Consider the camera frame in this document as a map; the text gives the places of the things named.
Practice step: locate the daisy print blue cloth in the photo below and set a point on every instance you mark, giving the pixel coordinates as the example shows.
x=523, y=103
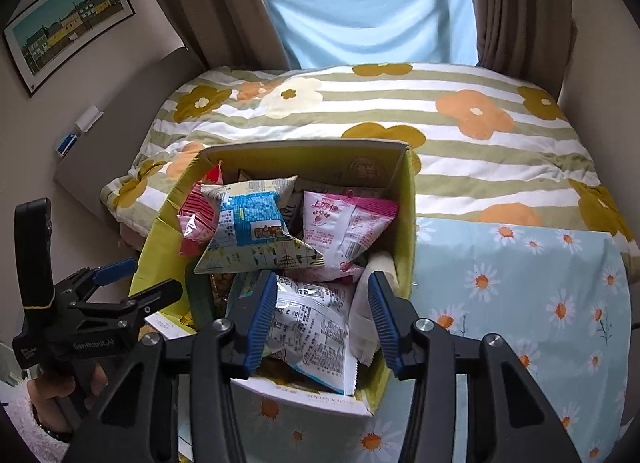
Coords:
x=561, y=300

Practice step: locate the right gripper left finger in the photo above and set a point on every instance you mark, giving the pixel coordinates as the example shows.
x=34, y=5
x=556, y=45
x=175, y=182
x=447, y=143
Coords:
x=136, y=417

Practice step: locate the brown curtain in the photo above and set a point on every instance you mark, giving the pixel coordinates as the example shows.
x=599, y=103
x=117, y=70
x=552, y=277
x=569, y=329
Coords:
x=530, y=40
x=228, y=33

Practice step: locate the pink strawberry snack bag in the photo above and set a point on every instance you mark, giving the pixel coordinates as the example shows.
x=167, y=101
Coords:
x=341, y=228

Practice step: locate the red striped snack pack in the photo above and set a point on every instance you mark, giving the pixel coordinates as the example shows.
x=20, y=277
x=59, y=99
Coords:
x=197, y=217

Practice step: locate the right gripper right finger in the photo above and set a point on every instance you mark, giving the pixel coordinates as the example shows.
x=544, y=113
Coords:
x=475, y=387

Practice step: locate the framed wall picture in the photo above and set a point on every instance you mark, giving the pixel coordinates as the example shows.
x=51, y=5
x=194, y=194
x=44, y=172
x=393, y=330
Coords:
x=47, y=33

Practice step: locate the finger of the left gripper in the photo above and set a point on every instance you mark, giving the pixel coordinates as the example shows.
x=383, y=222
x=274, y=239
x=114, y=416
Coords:
x=153, y=299
x=115, y=272

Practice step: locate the packaged waffle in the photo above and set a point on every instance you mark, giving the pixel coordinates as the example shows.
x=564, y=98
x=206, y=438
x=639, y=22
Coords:
x=383, y=261

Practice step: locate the person left hand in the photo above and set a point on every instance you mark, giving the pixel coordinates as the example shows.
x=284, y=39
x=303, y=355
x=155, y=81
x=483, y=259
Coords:
x=43, y=392

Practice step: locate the light blue window sheet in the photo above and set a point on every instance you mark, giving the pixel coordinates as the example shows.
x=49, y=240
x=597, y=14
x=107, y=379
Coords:
x=325, y=33

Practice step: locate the white blue wall device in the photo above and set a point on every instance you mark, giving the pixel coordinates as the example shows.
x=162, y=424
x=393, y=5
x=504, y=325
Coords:
x=80, y=127

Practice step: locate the flower striped quilt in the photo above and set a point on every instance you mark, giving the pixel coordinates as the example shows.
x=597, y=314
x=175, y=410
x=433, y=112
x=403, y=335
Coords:
x=485, y=147

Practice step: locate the brown left curtain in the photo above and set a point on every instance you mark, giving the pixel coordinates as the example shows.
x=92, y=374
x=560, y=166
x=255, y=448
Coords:
x=228, y=33

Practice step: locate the white blue snack bag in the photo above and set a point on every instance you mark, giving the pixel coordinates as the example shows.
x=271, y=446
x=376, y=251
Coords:
x=310, y=333

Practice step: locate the brown right curtain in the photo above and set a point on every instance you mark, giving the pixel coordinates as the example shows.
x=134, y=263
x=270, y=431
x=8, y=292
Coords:
x=530, y=40

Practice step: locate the blue yellow snack bag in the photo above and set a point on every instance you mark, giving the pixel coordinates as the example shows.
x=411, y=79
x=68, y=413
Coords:
x=251, y=232

